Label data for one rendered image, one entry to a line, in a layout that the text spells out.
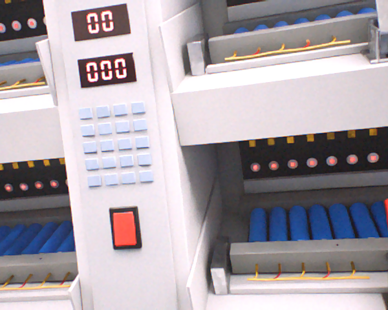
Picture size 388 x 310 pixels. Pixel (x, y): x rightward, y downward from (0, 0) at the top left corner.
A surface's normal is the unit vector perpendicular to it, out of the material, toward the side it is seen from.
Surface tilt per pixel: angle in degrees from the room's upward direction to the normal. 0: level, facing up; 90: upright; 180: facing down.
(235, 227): 18
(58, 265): 108
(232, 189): 90
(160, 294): 90
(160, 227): 90
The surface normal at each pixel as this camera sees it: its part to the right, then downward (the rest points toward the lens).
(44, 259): -0.16, -0.92
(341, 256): -0.16, 0.39
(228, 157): -0.20, 0.09
